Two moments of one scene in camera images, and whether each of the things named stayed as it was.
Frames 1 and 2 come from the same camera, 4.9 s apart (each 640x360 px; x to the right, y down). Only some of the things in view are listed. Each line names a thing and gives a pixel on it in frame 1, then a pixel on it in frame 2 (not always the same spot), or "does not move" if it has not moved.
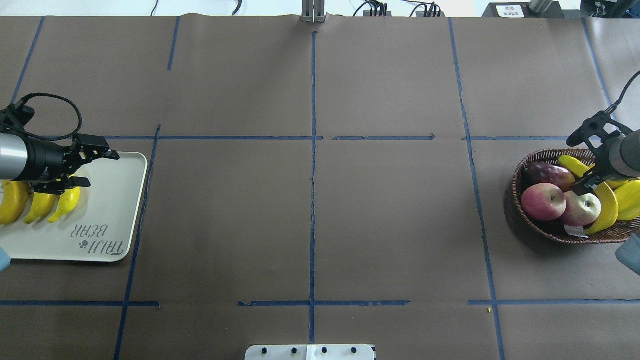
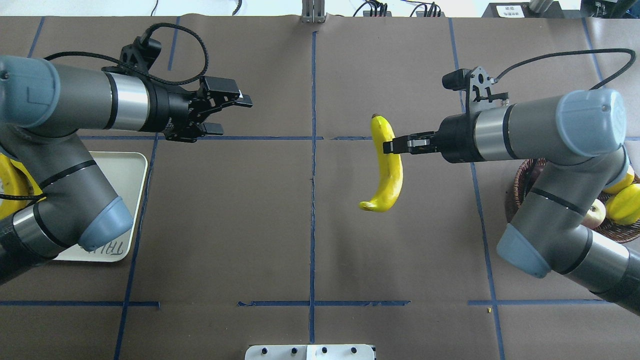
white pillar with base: [310, 352] does not move
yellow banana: [16, 193] does not move
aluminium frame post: [313, 11] does not move
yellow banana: [579, 169] to [389, 167]
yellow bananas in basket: [628, 197] does not move
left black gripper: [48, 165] to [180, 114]
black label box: [524, 10] does not move
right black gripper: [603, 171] to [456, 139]
